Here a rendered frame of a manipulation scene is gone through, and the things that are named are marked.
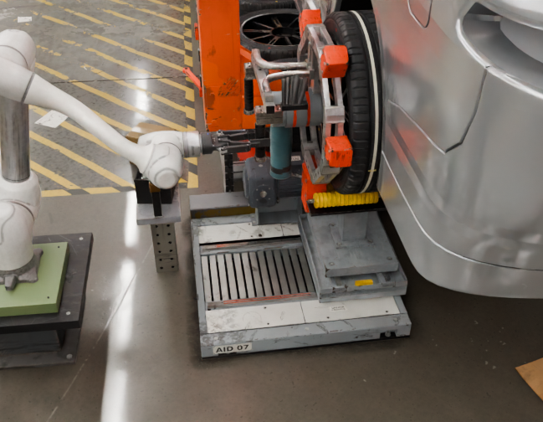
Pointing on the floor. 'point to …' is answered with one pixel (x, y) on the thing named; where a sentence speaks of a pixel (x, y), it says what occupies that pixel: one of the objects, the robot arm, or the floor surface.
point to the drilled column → (165, 247)
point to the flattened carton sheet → (539, 378)
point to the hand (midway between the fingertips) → (259, 139)
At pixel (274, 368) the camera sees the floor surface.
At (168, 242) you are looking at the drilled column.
